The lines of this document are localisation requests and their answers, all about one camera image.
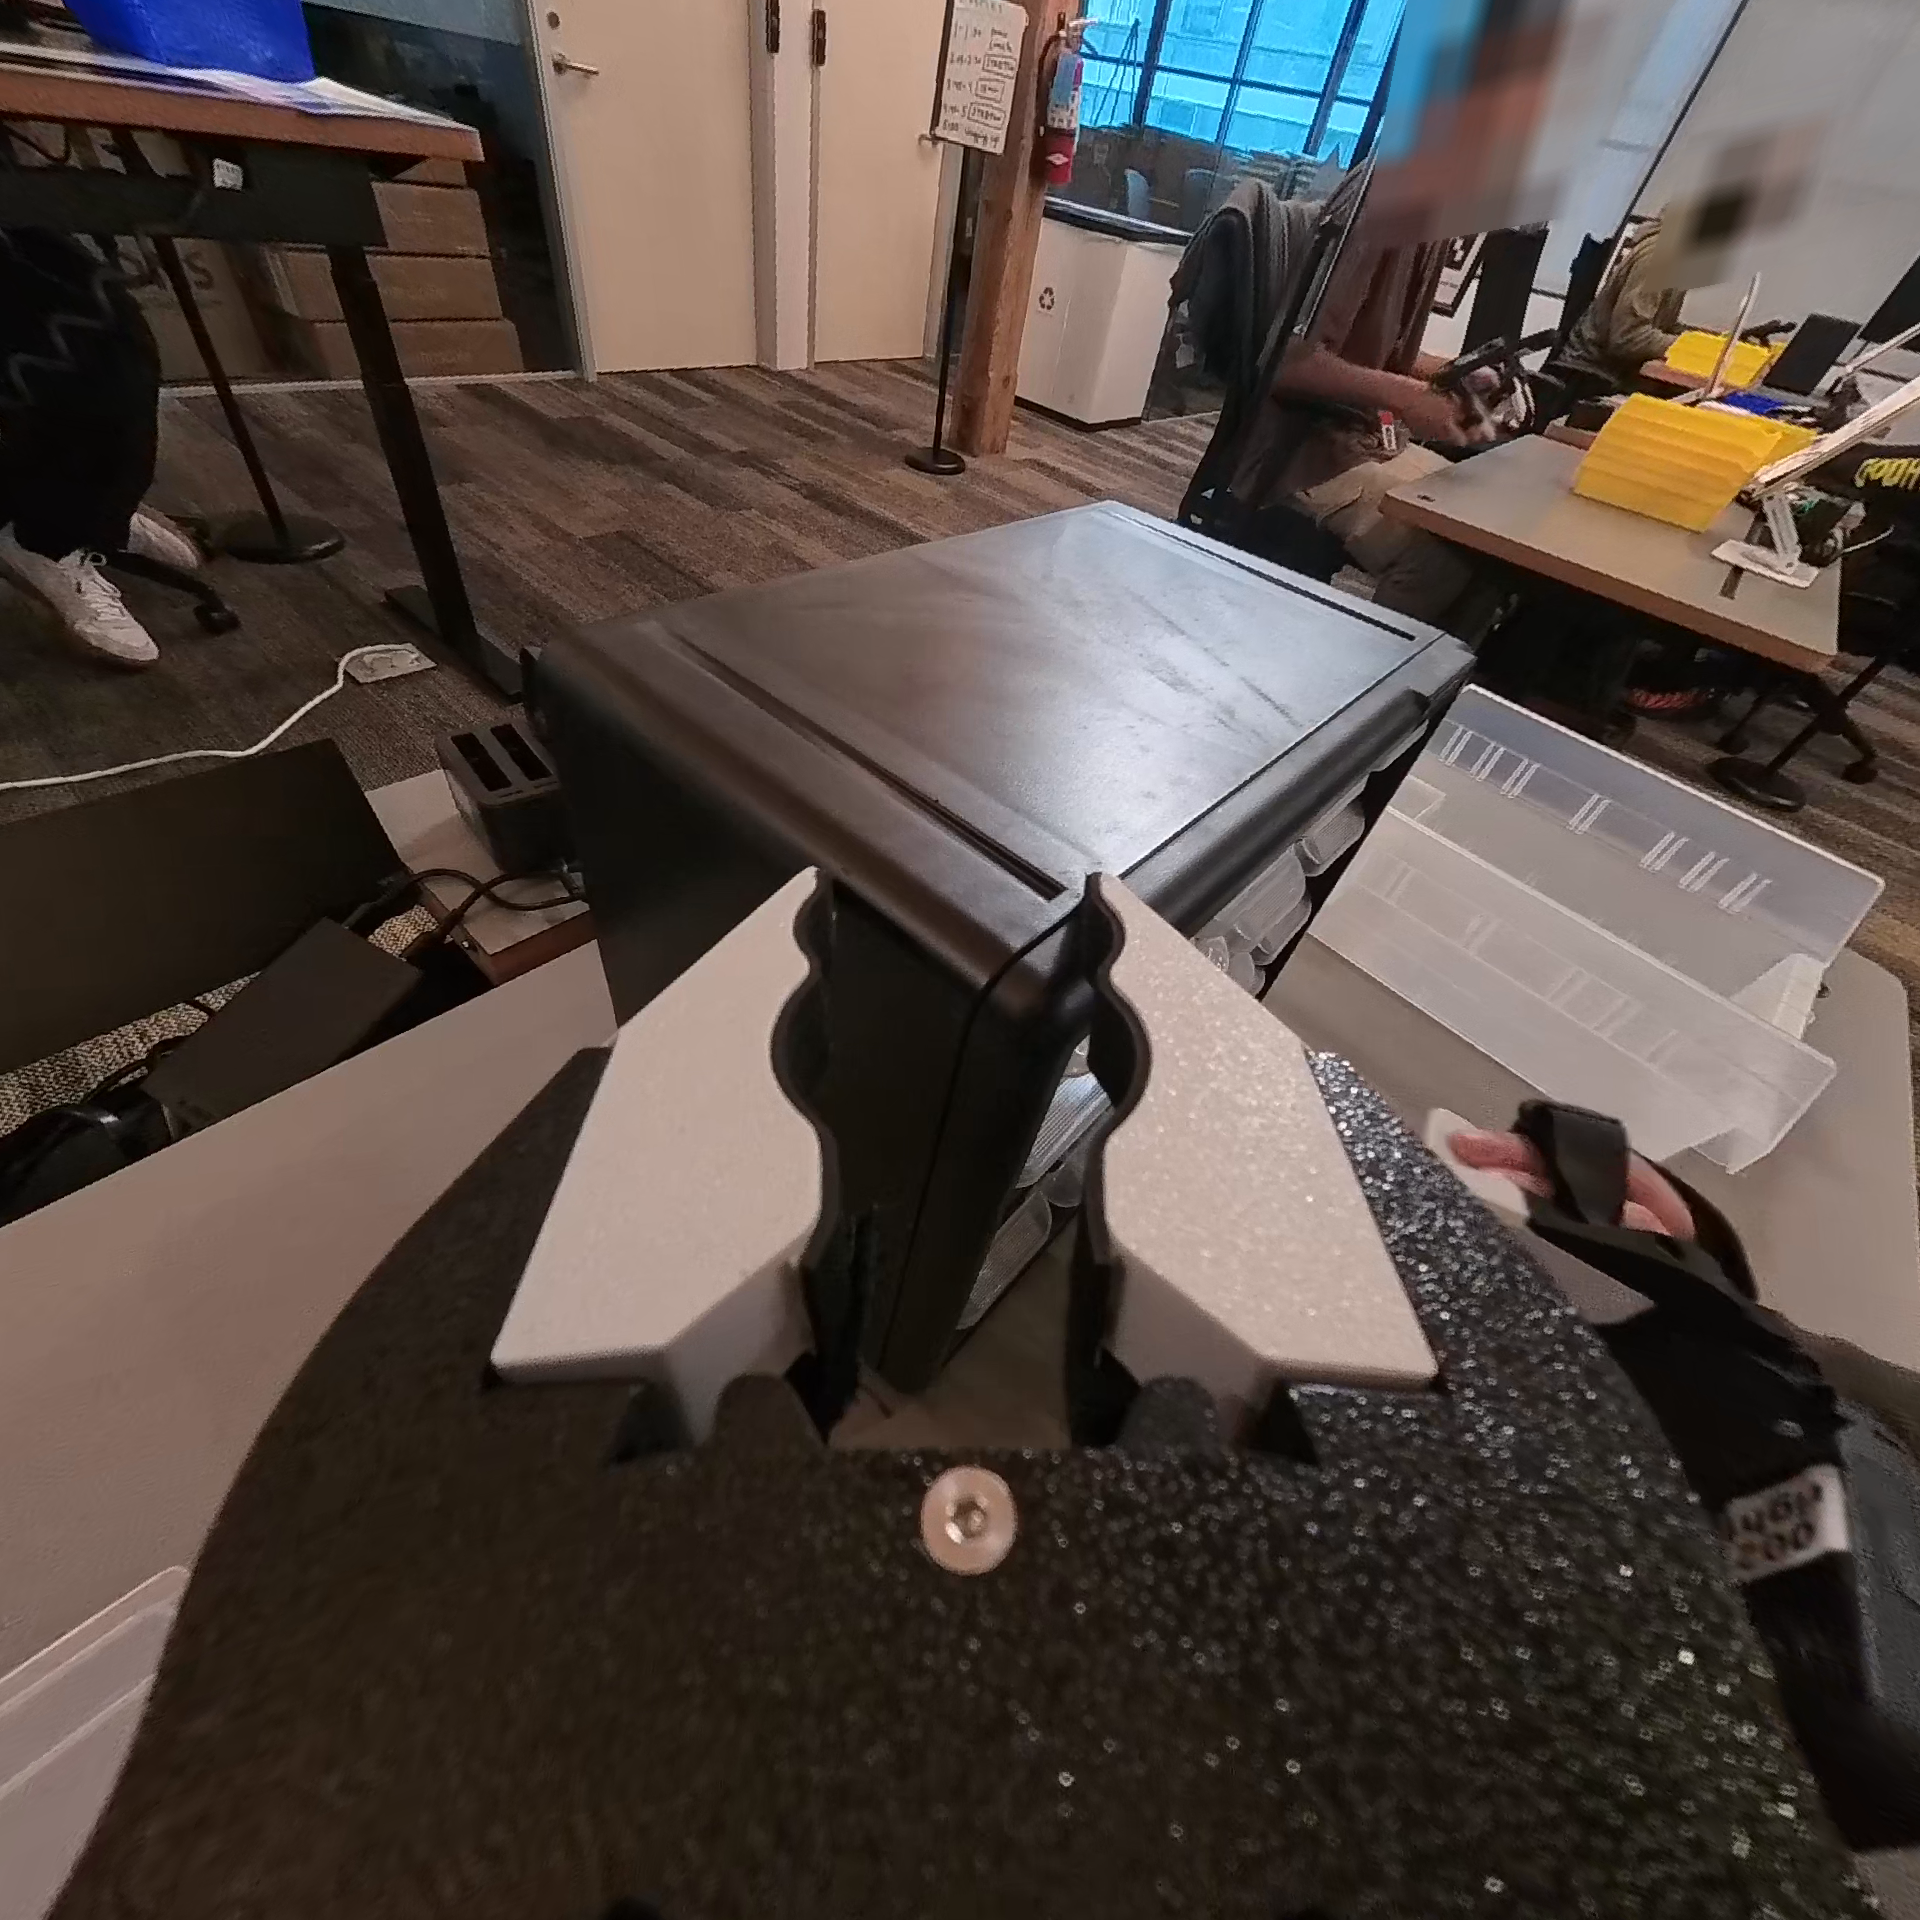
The white door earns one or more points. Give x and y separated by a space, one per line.
885 181
661 181

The whiteboard sign stand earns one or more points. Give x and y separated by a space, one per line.
975 77

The stack of yellow bins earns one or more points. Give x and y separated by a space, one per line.
1679 458

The wooden pillar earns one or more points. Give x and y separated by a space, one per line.
1004 301

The small clear container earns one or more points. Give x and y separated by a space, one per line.
68 1726

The grey top desk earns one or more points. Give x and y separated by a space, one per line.
1575 525

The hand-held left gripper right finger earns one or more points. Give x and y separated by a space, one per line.
1260 1200

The small blue bin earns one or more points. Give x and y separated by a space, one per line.
195 30

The stack of cardboard boxes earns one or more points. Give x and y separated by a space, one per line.
420 286

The large clear plastic bin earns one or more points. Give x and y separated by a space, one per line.
1575 900

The person's right hand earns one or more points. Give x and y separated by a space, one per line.
1485 1155

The slanted white board stand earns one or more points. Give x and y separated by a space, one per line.
1800 481

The red fire extinguisher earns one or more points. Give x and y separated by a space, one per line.
1060 91

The dark laptop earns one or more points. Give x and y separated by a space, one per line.
1807 352

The white recycling bin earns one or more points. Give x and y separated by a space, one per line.
1103 315

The office chair with grey jacket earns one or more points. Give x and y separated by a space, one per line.
1245 344

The black drawer cabinet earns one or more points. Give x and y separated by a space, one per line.
1051 676

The black chair wheel base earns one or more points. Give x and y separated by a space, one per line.
181 593

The white floor outlet plate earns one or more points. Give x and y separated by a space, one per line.
392 661

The wooden edged desk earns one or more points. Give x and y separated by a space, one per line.
224 135

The black round base stand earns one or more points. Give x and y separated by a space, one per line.
285 533

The black monitor screen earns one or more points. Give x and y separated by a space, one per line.
1893 330

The black flat box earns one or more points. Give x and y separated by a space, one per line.
285 1020

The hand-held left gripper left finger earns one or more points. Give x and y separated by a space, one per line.
661 1200

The black battery charger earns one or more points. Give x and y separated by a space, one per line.
503 794

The black flat panel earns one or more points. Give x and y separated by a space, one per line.
166 886

